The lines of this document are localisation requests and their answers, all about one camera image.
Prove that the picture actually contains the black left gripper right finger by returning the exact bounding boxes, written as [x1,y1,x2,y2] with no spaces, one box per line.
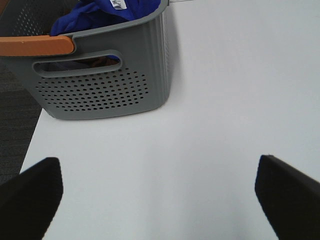
[254,155,320,240]

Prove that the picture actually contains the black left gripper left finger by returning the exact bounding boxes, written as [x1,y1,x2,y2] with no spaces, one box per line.
[0,157,64,240]

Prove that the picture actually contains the blue microfibre towel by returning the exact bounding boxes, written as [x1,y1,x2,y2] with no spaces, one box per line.
[49,0,161,36]

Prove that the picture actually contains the grey perforated laundry basket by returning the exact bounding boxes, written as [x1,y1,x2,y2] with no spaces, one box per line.
[0,0,171,120]

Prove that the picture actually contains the orange basket handle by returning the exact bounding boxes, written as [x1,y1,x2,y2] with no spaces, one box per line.
[0,35,75,57]

